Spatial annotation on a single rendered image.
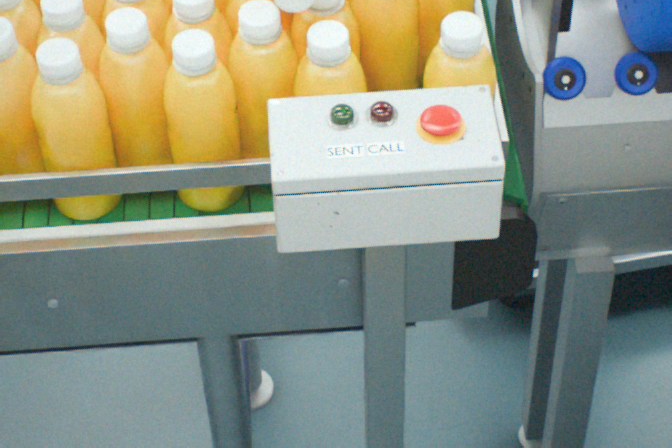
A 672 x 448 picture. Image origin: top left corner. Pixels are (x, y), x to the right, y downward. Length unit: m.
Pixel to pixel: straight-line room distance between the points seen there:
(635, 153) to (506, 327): 0.97
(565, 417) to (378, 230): 0.80
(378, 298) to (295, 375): 1.04
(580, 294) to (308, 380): 0.74
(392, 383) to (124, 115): 0.40
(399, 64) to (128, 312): 0.38
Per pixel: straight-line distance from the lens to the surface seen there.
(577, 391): 2.05
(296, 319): 1.62
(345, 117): 1.32
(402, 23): 1.51
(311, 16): 1.47
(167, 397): 2.50
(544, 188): 1.64
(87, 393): 2.52
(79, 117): 1.44
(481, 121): 1.33
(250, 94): 1.47
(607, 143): 1.63
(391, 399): 1.62
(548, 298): 2.10
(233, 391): 1.74
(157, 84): 1.47
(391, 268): 1.44
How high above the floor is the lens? 2.05
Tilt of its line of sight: 48 degrees down
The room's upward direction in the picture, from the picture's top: 2 degrees counter-clockwise
